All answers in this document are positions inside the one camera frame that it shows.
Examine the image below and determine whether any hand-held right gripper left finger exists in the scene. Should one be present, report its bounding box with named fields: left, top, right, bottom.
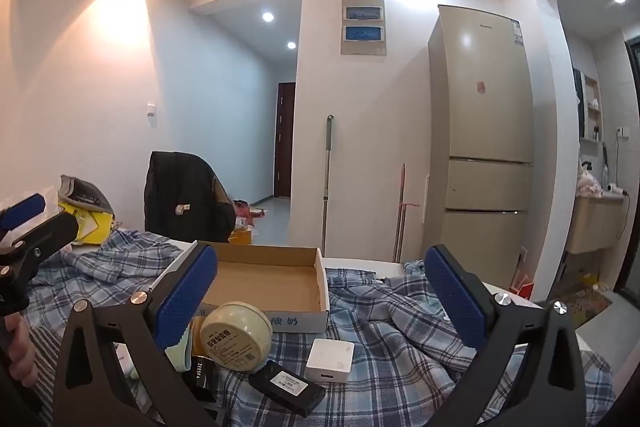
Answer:
left=52, top=241, right=219, bottom=427

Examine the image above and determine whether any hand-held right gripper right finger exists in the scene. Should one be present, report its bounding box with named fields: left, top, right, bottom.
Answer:
left=423, top=244, right=586, bottom=427

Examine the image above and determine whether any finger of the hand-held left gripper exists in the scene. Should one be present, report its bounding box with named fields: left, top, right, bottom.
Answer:
left=0, top=193, right=80, bottom=280

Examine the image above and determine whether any round cream tin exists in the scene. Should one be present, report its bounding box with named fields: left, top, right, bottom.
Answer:
left=200, top=302, right=273, bottom=372

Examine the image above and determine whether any shallow cardboard box tray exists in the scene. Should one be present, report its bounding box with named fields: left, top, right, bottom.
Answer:
left=150, top=239, right=331, bottom=334

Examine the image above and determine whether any small black glossy box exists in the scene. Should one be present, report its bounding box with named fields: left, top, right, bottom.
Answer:
left=182, top=354, right=221, bottom=408

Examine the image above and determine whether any black rectangular device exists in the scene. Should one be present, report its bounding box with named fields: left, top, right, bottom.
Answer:
left=248, top=359, right=327, bottom=418

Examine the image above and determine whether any white square adapter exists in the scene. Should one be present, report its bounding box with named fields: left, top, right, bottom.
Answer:
left=306, top=338, right=356, bottom=383

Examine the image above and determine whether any person's left hand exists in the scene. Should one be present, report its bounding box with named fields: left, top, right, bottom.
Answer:
left=6, top=322, right=40, bottom=388

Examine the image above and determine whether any blue plaid shirt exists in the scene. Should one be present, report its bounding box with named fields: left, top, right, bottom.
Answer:
left=22, top=227, right=618, bottom=427

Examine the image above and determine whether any grey pouch bag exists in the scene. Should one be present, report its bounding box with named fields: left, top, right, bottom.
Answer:
left=57, top=174, right=113, bottom=214

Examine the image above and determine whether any red cardboard box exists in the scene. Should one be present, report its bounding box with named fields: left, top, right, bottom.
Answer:
left=515, top=272, right=536, bottom=300

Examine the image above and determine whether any yellow package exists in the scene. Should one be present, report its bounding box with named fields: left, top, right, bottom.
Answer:
left=57, top=201, right=113, bottom=247

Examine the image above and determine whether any pink broom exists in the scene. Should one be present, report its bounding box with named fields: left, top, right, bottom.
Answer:
left=392, top=163, right=418, bottom=264

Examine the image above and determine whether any red packaging pile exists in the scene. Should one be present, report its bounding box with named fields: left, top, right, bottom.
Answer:
left=234, top=201, right=266, bottom=225

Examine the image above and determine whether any black jacket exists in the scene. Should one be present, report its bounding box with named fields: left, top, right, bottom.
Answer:
left=143, top=151, right=236, bottom=244

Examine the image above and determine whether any patterned floor mat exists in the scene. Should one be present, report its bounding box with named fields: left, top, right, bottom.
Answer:
left=560, top=284, right=613, bottom=323

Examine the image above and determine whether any beige vanity cabinet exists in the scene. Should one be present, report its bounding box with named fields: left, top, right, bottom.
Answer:
left=567, top=193, right=632, bottom=255

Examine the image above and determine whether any beige refrigerator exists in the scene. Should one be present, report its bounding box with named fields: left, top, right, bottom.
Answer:
left=422, top=4, right=536, bottom=290

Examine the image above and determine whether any pink plastic bag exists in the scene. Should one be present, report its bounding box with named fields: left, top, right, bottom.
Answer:
left=577, top=162, right=603, bottom=196

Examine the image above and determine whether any dark wooden door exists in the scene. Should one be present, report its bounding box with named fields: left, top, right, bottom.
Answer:
left=273, top=82, right=296, bottom=199

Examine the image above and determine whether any dark glass door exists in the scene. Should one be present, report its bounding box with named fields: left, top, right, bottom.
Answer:
left=617, top=34, right=640, bottom=295

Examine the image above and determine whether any dark mirror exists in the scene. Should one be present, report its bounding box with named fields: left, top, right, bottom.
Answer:
left=572, top=68, right=586, bottom=140

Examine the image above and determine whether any wall niche shelf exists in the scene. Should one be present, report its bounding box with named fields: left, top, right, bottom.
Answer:
left=584, top=76, right=602, bottom=142

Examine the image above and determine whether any wall electrical panel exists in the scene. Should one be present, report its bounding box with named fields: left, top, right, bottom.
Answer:
left=341, top=0, right=388, bottom=56

